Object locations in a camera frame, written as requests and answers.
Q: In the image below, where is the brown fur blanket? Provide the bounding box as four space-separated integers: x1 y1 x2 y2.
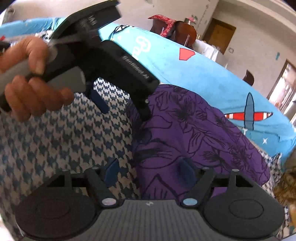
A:
273 169 295 206

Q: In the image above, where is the red patterned cloth on chair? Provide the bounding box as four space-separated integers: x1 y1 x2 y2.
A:
149 15 176 38

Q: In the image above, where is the blue printed sofa back cover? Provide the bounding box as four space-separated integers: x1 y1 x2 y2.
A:
0 17 296 160

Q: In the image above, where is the houndstooth sofa seat cover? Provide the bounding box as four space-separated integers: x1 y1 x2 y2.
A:
1 79 285 240

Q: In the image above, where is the person's left hand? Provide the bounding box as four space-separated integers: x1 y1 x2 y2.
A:
0 36 75 122

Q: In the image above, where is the dark wooden chair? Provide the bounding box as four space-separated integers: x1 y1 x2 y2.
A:
150 19 198 49
242 70 254 86

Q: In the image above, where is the white clothed dining table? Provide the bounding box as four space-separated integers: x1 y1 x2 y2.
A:
193 40 228 69

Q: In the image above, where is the brown wooden door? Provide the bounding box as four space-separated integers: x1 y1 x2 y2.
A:
203 18 236 54

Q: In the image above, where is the purple floral garment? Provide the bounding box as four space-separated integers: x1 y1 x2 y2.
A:
126 84 270 200

